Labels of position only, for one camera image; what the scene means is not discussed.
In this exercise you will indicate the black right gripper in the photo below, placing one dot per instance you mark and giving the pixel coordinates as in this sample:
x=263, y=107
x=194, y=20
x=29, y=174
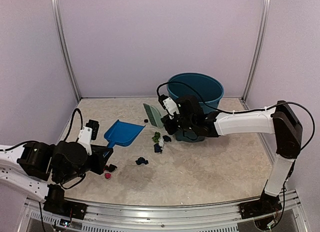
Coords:
x=170, y=128

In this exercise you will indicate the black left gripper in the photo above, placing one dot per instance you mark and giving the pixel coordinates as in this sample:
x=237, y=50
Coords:
x=100, y=151

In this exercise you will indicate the blue plastic dustpan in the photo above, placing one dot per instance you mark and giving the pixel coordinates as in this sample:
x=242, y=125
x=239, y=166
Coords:
x=122, y=133

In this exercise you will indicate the light green hand brush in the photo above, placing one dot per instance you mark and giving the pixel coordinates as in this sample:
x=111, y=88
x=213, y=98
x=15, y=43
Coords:
x=154, y=115

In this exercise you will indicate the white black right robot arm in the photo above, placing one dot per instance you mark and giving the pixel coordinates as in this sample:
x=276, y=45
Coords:
x=279, y=120

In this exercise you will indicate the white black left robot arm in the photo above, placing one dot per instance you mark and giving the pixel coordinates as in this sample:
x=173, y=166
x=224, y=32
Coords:
x=37, y=168

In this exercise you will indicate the black scrap by pink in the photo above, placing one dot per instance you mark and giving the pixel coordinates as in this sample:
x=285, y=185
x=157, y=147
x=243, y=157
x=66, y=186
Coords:
x=110, y=168

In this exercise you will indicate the dark blue scrap near bin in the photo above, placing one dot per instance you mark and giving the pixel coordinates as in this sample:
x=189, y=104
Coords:
x=167, y=138

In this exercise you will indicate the teal plastic trash bin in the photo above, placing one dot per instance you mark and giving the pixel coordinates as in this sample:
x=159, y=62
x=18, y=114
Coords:
x=207, y=90

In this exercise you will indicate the dark blue scrap left-centre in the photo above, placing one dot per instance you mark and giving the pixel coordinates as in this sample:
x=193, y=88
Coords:
x=141, y=160

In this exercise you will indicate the green paper scrap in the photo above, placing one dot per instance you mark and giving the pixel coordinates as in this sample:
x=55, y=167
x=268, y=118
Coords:
x=156, y=137

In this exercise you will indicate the white paper scrap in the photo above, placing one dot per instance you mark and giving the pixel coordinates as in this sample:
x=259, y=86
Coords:
x=161, y=142

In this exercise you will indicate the dark blue scrap centre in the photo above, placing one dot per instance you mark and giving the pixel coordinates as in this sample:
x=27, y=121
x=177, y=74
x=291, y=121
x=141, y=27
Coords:
x=157, y=148

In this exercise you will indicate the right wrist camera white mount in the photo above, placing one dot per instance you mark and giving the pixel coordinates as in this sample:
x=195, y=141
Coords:
x=168, y=105

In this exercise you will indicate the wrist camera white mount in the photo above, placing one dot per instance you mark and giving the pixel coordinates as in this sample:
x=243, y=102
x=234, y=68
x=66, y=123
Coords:
x=88, y=133
x=168, y=105

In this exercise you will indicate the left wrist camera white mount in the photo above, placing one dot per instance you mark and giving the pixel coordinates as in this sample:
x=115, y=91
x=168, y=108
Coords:
x=88, y=133

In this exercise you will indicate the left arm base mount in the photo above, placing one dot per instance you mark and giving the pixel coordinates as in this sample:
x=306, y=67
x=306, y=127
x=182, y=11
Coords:
x=56, y=203

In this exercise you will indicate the aluminium front rail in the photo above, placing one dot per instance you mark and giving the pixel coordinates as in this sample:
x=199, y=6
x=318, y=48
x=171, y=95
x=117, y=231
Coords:
x=102, y=217

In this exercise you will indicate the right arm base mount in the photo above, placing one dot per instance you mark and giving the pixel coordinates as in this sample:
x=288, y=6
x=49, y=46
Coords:
x=266, y=204

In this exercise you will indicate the right aluminium frame post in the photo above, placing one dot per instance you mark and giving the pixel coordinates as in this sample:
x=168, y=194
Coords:
x=257, y=49

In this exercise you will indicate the aluminium frame post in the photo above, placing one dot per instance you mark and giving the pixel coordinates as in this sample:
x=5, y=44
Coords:
x=257, y=49
x=64, y=49

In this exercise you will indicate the left aluminium frame post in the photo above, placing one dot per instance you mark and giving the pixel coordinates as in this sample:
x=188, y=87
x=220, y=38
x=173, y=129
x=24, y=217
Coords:
x=64, y=49

